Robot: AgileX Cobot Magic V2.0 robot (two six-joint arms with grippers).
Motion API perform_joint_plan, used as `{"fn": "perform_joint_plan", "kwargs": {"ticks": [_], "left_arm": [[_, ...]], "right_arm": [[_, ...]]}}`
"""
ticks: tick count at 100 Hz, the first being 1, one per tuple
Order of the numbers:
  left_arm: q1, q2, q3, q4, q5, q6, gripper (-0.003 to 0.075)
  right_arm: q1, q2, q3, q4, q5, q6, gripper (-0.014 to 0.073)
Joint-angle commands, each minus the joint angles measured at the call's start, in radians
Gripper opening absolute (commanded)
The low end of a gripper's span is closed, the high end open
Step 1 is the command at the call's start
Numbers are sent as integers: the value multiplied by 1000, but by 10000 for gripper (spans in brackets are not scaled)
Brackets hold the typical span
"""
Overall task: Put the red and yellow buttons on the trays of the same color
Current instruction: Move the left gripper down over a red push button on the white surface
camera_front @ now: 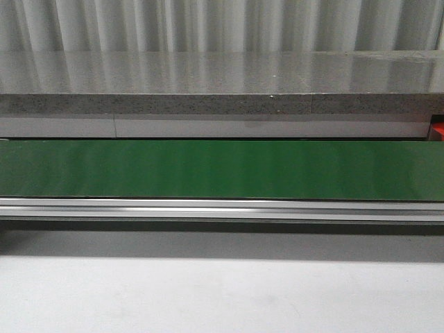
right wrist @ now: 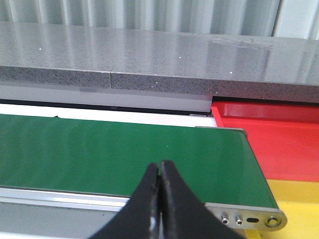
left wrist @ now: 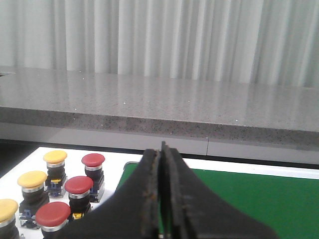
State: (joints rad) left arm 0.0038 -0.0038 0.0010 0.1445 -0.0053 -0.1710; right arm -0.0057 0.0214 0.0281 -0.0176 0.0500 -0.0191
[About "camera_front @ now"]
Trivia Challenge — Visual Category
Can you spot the green conveyor belt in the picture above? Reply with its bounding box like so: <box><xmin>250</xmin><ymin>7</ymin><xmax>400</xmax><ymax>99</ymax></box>
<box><xmin>1</xmin><ymin>139</ymin><xmax>443</xmax><ymax>201</ymax></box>

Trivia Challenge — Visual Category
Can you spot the grey stone counter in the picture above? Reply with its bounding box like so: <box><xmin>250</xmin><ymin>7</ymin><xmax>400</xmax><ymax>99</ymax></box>
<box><xmin>0</xmin><ymin>50</ymin><xmax>444</xmax><ymax>139</ymax></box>

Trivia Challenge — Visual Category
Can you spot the red box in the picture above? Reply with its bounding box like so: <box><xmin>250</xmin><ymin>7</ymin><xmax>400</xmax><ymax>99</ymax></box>
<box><xmin>429</xmin><ymin>122</ymin><xmax>444</xmax><ymax>142</ymax></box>

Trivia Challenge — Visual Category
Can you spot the white pleated curtain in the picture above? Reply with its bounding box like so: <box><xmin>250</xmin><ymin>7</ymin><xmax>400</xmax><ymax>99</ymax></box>
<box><xmin>1</xmin><ymin>1</ymin><xmax>443</xmax><ymax>52</ymax></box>

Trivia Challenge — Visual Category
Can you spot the aluminium conveyor frame rail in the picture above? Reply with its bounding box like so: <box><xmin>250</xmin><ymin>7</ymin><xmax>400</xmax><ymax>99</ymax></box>
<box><xmin>1</xmin><ymin>198</ymin><xmax>443</xmax><ymax>225</ymax></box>

